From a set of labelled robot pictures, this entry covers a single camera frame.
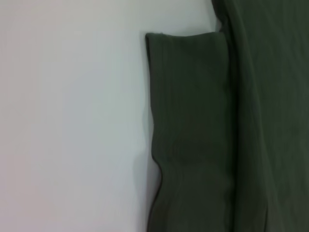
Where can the dark green FREE! t-shirt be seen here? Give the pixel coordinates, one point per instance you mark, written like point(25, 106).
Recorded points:
point(193, 96)

